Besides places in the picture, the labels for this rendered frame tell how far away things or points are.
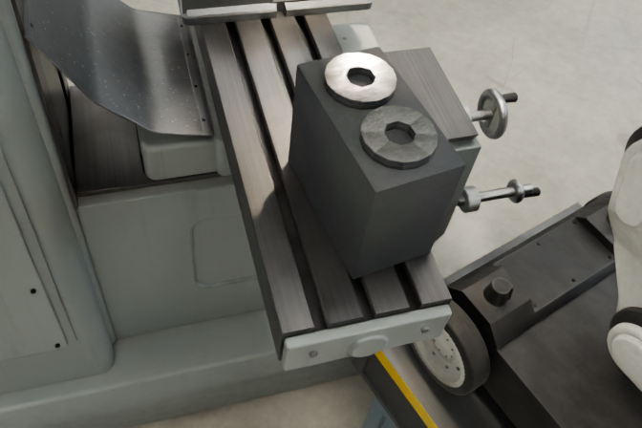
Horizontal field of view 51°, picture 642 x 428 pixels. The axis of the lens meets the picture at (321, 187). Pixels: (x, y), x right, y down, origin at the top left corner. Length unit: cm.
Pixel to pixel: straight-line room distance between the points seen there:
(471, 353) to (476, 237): 93
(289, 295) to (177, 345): 82
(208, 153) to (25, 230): 32
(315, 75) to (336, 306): 29
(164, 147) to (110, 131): 19
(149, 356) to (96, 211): 50
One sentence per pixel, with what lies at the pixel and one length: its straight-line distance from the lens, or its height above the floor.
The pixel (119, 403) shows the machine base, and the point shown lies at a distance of 167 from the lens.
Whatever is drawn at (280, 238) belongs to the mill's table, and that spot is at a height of 94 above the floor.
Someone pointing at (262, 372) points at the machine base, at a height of 15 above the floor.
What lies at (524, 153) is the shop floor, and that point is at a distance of 246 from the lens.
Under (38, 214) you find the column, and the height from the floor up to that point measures 77.
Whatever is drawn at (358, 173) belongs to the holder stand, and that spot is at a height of 111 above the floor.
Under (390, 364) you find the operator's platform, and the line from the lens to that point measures 144.
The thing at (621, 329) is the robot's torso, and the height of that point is 71.
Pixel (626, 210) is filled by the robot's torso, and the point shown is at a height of 92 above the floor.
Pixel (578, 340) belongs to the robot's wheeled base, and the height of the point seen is 57.
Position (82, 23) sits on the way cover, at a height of 98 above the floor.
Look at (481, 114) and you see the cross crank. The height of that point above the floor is 65.
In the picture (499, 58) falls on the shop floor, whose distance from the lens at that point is 281.
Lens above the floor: 168
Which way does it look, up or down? 51 degrees down
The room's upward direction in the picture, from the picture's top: 9 degrees clockwise
